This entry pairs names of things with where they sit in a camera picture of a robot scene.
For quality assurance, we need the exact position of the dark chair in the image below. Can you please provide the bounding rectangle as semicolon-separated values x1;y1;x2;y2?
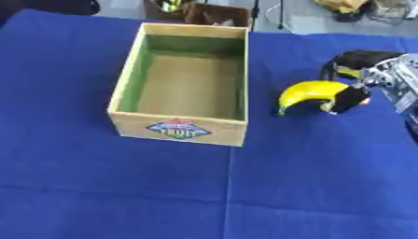
0;0;102;26

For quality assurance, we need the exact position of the yellow toy banana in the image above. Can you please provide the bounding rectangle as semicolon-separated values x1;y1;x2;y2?
274;80;372;117

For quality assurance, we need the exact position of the brown cardboard box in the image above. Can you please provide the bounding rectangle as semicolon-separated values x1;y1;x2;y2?
144;0;254;28

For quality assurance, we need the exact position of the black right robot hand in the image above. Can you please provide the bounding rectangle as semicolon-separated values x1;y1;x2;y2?
318;49;407;116

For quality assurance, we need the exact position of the yellow bag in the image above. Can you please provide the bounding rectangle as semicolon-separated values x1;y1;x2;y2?
313;0;372;14

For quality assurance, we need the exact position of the tan cardboard box green inside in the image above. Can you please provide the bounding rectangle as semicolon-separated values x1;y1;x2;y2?
105;21;252;148

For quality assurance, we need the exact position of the black tripod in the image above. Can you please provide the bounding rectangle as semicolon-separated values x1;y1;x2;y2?
248;0;294;34

